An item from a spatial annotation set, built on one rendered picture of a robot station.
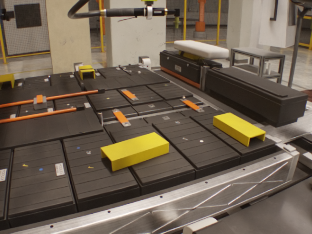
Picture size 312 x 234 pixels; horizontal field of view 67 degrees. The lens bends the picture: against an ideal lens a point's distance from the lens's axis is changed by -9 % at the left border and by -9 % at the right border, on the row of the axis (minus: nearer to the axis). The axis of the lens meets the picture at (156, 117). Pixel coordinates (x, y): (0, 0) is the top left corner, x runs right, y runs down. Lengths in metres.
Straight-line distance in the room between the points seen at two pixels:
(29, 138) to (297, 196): 0.81
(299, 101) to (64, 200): 0.78
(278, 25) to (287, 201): 2.94
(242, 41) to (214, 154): 6.35
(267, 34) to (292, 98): 2.71
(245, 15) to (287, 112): 6.10
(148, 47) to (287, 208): 5.04
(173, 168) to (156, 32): 5.05
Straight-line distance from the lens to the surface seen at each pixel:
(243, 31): 6.96
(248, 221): 0.70
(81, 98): 1.11
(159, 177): 0.59
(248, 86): 0.97
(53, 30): 5.16
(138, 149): 0.64
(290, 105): 0.92
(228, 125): 0.79
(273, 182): 0.77
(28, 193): 0.60
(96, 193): 0.56
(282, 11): 3.54
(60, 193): 0.58
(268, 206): 0.76
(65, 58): 5.24
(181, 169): 0.62
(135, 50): 5.45
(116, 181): 0.59
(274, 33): 3.56
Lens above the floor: 1.36
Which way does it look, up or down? 24 degrees down
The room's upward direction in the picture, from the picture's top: straight up
